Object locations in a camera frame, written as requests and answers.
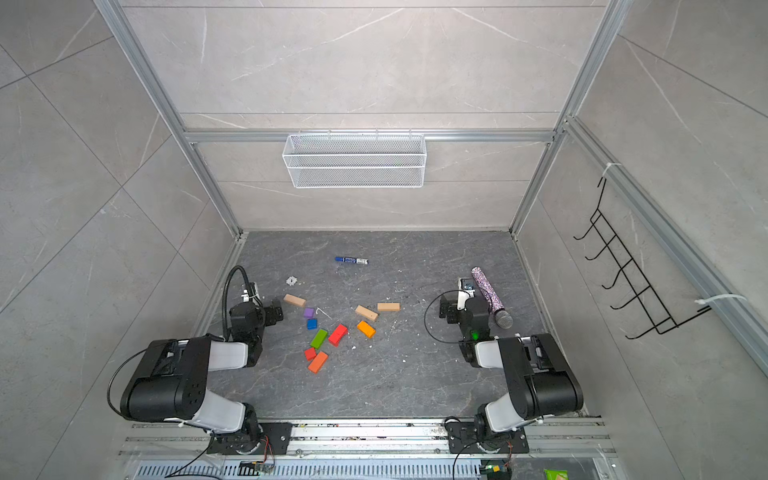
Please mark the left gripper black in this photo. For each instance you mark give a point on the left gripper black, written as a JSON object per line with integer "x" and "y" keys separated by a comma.
{"x": 267, "y": 312}

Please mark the red arch block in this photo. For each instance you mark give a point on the red arch block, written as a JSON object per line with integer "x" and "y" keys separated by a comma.
{"x": 338, "y": 334}

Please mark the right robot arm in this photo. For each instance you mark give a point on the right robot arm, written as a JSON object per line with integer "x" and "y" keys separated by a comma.
{"x": 539, "y": 381}

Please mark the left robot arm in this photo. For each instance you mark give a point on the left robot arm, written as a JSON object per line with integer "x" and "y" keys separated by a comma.
{"x": 170, "y": 382}

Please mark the green rectangular block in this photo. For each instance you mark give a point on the green rectangular block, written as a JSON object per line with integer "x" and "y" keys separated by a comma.
{"x": 319, "y": 339}

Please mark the orange rectangular block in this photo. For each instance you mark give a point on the orange rectangular block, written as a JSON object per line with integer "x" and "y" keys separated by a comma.
{"x": 318, "y": 362}

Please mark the yellow-orange rectangular block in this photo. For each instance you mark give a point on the yellow-orange rectangular block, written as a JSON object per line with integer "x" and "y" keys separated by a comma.
{"x": 366, "y": 329}

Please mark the glitter purple tube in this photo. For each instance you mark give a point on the glitter purple tube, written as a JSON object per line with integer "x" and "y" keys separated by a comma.
{"x": 501, "y": 317}

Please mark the blue marker pen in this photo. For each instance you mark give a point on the blue marker pen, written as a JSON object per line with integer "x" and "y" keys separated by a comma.
{"x": 352, "y": 260}

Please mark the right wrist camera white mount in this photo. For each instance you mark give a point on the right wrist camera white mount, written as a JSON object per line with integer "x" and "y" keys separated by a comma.
{"x": 467, "y": 290}

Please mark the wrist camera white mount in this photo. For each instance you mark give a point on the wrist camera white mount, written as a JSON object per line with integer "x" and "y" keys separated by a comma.
{"x": 467, "y": 290}
{"x": 250, "y": 294}

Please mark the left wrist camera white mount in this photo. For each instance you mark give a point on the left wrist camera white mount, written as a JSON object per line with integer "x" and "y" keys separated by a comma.
{"x": 250, "y": 294}

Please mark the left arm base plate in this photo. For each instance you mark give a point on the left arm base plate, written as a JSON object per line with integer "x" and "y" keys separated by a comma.
{"x": 266, "y": 438}

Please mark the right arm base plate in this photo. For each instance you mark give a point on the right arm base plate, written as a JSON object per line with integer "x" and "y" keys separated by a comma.
{"x": 466, "y": 438}

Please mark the white perforated cable tray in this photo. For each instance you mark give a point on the white perforated cable tray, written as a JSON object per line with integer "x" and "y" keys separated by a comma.
{"x": 339, "y": 469}

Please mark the white wire mesh basket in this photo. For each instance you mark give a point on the white wire mesh basket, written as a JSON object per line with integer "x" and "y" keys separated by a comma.
{"x": 348, "y": 161}

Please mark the aluminium mounting rail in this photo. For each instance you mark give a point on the aluminium mounting rail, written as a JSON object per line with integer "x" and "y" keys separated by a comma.
{"x": 570, "y": 437}

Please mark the black wire hook rack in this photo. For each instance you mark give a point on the black wire hook rack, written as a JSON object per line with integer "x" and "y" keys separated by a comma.
{"x": 628, "y": 271}

